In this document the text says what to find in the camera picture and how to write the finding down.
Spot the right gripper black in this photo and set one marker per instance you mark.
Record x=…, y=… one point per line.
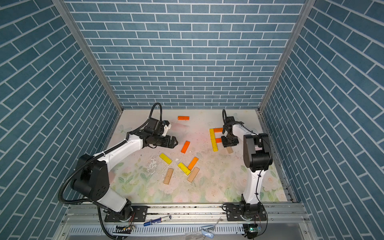
x=225, y=144

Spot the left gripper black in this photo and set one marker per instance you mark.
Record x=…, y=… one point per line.
x=166, y=144

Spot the yellow block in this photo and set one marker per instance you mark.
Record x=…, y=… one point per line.
x=214, y=145
x=165, y=158
x=212, y=135
x=185, y=169

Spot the light orange block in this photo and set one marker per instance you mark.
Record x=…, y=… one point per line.
x=193, y=163

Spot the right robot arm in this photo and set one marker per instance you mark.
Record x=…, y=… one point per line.
x=257, y=159

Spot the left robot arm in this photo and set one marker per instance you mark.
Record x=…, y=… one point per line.
x=92, y=179

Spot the small circuit board green led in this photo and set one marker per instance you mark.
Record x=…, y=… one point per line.
x=250, y=231

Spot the clear tape scraps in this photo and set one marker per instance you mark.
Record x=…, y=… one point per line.
x=206, y=232

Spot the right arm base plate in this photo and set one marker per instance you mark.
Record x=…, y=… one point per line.
x=244, y=212

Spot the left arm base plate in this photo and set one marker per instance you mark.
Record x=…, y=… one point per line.
x=128, y=214

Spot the blue handled screwdriver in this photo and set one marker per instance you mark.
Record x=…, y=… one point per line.
x=158, y=220

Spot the wire connector bundle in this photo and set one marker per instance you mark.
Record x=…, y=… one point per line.
x=124, y=229

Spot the aluminium front rail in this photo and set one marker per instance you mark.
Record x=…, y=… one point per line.
x=279, y=212

